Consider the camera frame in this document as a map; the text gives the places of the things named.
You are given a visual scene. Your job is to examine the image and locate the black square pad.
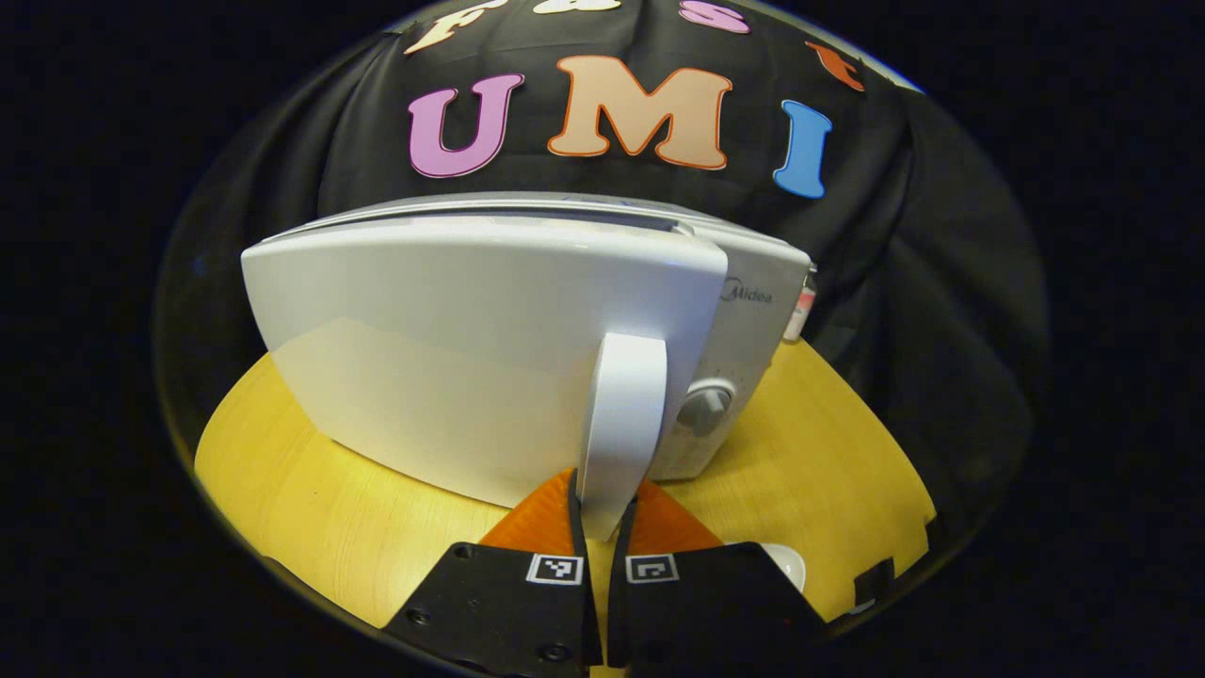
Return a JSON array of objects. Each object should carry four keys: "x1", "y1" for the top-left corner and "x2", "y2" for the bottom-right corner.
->
[{"x1": 852, "y1": 557, "x2": 895, "y2": 608}]

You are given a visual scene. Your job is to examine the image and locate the black backdrop cloth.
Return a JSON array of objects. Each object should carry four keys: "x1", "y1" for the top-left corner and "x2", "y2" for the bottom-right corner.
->
[{"x1": 155, "y1": 0, "x2": 1051, "y2": 604}]

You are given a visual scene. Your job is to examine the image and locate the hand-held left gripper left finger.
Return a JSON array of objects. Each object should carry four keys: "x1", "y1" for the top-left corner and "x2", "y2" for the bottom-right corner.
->
[{"x1": 381, "y1": 468, "x2": 603, "y2": 678}]

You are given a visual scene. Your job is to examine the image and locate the white square plate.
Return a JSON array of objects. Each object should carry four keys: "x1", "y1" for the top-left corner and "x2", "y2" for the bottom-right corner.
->
[{"x1": 725, "y1": 541, "x2": 808, "y2": 594}]

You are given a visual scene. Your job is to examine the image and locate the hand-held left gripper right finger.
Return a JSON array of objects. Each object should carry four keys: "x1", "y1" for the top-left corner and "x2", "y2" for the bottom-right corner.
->
[{"x1": 607, "y1": 478, "x2": 829, "y2": 671}]

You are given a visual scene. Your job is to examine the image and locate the clear bottle pink label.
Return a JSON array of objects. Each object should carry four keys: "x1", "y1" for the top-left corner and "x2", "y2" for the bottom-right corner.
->
[{"x1": 783, "y1": 268, "x2": 818, "y2": 342}]

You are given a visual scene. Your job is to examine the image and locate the white microwave oven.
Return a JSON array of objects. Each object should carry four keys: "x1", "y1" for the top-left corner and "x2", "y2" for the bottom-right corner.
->
[{"x1": 240, "y1": 191, "x2": 818, "y2": 542}]

